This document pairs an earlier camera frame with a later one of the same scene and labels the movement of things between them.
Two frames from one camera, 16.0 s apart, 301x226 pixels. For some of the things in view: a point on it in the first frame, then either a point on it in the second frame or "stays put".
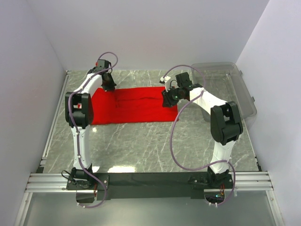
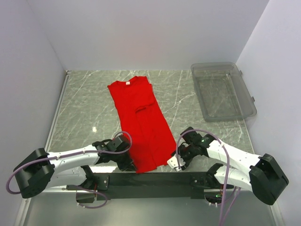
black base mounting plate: (148, 185) stays put
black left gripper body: (107, 82) to (127, 165)
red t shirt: (130, 105) to (140, 117)
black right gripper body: (169, 98) to (182, 155)
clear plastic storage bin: (222, 82) stays put
